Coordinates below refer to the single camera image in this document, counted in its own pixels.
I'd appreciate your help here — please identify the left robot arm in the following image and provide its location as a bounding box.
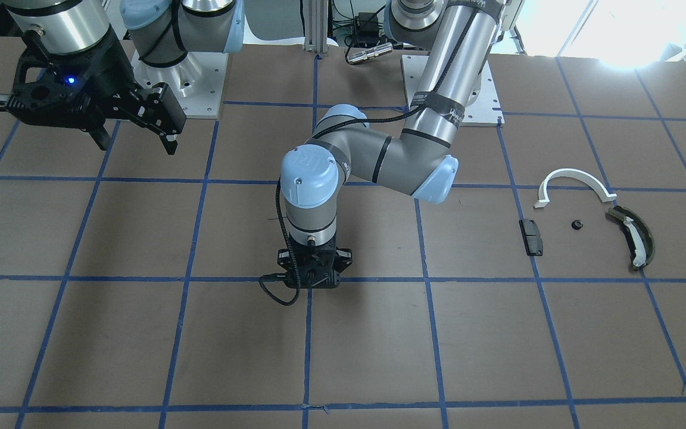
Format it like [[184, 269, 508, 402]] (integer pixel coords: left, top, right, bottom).
[[259, 1, 506, 291]]

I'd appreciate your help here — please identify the white curved plastic bracket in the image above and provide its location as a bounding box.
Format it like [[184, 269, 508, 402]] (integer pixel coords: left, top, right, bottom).
[[533, 168, 618, 209]]

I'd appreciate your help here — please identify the black brake pad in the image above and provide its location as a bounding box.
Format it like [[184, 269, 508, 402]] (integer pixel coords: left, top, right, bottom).
[[518, 218, 544, 256]]

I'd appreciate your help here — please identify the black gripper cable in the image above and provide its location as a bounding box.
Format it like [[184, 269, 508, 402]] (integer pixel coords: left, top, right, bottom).
[[258, 0, 481, 307]]

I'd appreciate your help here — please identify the aluminium frame post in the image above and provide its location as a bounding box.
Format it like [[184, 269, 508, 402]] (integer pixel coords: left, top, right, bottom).
[[300, 1, 329, 57]]

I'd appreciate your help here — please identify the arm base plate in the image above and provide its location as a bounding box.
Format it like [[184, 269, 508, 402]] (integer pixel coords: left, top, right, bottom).
[[401, 55, 504, 126], [131, 52, 229, 119]]

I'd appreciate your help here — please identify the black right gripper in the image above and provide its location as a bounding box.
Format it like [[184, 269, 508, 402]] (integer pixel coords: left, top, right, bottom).
[[4, 30, 187, 156]]

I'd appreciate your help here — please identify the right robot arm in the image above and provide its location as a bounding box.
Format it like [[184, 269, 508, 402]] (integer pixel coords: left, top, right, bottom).
[[0, 1, 245, 155]]

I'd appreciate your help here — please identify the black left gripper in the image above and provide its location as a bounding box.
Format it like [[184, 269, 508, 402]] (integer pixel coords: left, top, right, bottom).
[[289, 237, 353, 290]]

